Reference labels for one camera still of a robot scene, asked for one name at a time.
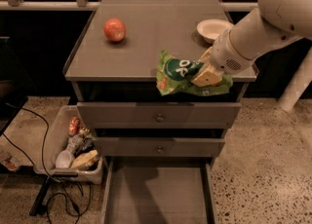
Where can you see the dark snack bag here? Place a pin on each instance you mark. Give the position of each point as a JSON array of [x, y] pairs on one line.
[[86, 147]]

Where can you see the red snack packet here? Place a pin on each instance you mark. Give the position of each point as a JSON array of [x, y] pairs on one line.
[[73, 126]]

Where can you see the grey bottom drawer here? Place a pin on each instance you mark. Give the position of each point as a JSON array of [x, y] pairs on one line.
[[158, 193]]

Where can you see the grey drawer cabinet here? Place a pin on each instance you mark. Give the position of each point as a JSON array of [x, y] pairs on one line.
[[104, 71]]

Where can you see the grey middle drawer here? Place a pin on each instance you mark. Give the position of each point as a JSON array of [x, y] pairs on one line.
[[158, 147]]

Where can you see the green rice chip bag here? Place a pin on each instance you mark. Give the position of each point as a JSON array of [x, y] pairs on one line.
[[174, 76]]

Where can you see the red apple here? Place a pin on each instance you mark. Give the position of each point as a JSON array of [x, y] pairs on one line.
[[114, 30]]

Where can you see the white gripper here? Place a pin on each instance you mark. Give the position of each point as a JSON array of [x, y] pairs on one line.
[[226, 54]]

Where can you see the grey drawer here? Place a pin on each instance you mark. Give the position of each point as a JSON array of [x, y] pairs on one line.
[[158, 193], [152, 115], [158, 147]]

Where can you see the translucent plastic storage bin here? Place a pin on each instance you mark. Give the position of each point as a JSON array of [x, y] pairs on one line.
[[55, 142]]

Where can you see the white bowl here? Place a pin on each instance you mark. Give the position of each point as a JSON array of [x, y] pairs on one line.
[[211, 29]]

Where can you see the yellow sponge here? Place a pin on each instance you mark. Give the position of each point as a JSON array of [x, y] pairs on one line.
[[85, 160]]

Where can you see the white pole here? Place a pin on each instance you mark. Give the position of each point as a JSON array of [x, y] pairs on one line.
[[298, 84]]

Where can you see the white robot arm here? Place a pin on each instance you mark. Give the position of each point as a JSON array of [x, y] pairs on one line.
[[272, 25]]

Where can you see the grey top drawer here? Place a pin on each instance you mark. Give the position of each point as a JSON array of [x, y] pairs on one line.
[[152, 115]]

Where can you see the black stand base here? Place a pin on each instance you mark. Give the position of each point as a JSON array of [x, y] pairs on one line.
[[38, 208]]

